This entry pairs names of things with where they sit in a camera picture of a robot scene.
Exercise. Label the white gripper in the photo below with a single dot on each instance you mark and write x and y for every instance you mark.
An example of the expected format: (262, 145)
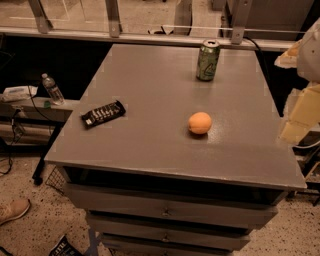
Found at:
(310, 55)

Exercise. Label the orange fruit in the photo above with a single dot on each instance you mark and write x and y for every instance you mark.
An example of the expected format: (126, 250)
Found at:
(199, 123)

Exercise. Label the black rxbar chocolate bar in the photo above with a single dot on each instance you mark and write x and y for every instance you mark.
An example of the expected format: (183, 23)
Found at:
(103, 114)

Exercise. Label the green soda can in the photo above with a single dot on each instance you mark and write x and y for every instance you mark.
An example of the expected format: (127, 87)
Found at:
(207, 60)

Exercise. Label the grey drawer cabinet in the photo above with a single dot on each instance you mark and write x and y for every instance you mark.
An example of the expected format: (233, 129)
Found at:
(148, 184)

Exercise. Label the clear plastic water bottle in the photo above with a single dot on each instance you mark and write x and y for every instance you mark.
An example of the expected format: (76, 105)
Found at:
(52, 89)

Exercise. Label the low grey side bench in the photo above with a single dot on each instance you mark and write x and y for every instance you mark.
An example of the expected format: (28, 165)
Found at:
(32, 111)

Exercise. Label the black snack bag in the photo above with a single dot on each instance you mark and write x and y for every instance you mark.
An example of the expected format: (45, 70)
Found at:
(64, 248)

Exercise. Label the white tissue pack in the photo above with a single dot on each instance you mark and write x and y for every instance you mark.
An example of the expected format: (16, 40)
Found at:
(18, 93)

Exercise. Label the tan shoe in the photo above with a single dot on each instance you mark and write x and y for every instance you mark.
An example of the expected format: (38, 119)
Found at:
(14, 210)

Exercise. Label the wire mesh basket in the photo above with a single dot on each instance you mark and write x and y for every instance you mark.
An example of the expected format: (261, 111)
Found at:
(56, 181)

